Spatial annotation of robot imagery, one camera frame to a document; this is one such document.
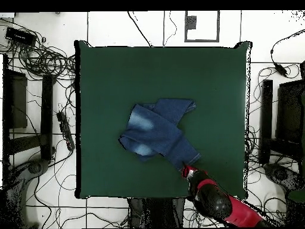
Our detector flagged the black metal frame stand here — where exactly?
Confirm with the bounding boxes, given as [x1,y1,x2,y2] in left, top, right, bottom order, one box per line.
[2,54,57,168]
[259,60,305,168]

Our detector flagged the thin black floor cable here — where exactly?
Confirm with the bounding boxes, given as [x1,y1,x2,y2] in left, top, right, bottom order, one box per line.
[162,10,178,47]

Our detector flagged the grey square floor frame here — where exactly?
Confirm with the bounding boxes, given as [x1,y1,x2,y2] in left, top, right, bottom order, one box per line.
[183,10,220,43]

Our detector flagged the grey wheeled base leg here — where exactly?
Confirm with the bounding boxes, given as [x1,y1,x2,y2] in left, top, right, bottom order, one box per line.
[263,162,304,193]
[4,157,51,228]

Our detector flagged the black cable tangle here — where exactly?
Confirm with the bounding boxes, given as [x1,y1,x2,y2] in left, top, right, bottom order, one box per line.
[0,17,77,82]

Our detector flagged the blue denim jeans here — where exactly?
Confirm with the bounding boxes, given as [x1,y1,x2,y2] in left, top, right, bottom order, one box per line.
[118,97,201,171]

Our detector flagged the black power adapter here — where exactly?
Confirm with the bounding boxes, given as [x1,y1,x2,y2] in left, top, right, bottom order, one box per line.
[273,62,290,78]

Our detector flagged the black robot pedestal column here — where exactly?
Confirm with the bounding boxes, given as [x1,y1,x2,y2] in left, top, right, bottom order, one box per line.
[127,197,186,228]

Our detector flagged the small grey floor box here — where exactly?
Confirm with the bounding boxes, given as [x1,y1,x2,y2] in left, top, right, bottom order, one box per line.
[185,15,198,30]

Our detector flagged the black electronics box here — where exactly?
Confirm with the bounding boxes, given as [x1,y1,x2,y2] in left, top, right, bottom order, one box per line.
[5,26,38,47]

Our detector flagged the thick black floor cable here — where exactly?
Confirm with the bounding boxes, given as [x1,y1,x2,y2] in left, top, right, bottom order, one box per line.
[126,10,153,48]

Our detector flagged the black power strip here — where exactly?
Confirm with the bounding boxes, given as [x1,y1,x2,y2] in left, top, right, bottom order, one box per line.
[56,111,76,152]

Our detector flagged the dark green table cloth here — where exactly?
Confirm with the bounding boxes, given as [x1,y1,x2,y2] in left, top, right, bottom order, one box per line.
[74,40,253,200]

